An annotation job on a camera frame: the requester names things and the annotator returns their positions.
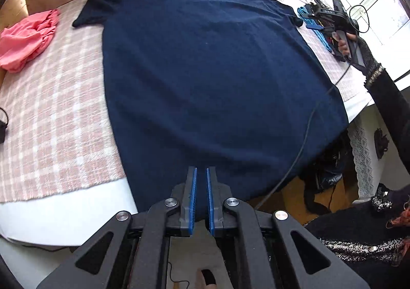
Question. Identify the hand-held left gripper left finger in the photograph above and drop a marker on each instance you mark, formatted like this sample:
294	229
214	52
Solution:
192	199

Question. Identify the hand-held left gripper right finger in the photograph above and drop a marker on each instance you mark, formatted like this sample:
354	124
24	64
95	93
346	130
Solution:
209	199

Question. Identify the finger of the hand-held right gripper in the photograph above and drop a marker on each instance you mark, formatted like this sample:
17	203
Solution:
317	26
315	10

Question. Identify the navy blue shirt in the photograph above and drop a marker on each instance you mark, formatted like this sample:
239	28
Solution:
208	84

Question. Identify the person's right forearm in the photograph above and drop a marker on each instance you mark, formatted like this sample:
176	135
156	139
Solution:
390	109

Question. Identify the person's right hand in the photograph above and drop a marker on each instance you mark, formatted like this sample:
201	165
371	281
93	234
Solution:
368	58

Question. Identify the blue garment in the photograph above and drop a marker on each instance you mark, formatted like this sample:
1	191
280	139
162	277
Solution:
320	40

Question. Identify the dark bag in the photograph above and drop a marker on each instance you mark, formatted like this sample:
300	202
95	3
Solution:
323	176

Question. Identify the white lace cloth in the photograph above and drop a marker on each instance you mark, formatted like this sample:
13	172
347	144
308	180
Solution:
362	154

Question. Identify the person's torso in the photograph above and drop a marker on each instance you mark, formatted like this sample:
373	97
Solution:
352	228

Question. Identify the pink plaid blanket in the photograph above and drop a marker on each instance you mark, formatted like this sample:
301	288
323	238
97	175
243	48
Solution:
57	116

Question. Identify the pink garment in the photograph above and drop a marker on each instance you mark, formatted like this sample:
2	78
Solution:
25	42

